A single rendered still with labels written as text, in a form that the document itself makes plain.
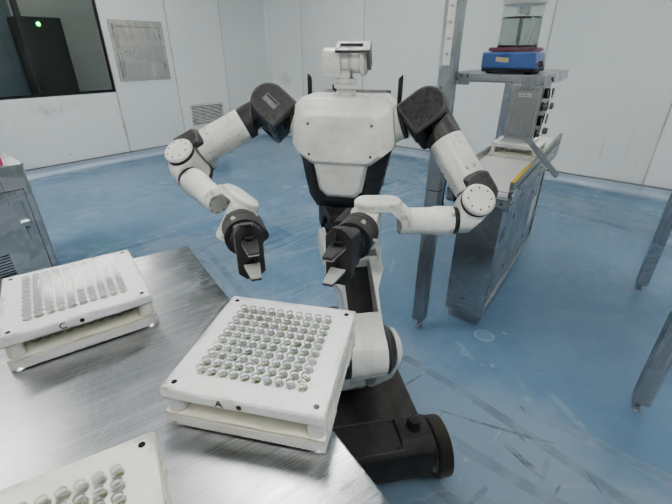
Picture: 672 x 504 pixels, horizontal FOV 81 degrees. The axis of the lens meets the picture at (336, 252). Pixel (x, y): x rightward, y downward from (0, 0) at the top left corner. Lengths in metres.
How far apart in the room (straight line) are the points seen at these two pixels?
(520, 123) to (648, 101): 3.32
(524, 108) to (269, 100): 0.99
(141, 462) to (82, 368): 0.33
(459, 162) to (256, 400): 0.72
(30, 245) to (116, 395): 2.24
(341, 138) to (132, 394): 0.72
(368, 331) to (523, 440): 0.90
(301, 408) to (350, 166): 0.68
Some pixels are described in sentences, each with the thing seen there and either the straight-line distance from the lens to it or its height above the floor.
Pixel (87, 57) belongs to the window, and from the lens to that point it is 5.95.
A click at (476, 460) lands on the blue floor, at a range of 1.69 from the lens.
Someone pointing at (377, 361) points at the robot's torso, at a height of 0.57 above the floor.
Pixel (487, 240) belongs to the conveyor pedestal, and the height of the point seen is 0.50.
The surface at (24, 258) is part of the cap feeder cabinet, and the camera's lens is 2.96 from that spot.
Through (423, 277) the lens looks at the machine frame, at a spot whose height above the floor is 0.32.
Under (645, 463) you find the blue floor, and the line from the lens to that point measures 1.95.
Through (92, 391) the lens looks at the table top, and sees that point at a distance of 0.80.
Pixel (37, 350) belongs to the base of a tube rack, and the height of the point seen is 0.84.
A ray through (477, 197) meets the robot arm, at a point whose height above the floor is 1.01.
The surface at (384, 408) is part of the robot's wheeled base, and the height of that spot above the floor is 0.17.
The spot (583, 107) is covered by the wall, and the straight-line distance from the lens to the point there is 5.05.
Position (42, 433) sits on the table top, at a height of 0.82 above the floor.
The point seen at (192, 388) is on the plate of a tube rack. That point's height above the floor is 0.89.
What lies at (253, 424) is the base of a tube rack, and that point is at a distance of 0.62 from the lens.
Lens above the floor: 1.32
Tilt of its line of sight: 27 degrees down
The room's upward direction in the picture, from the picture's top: straight up
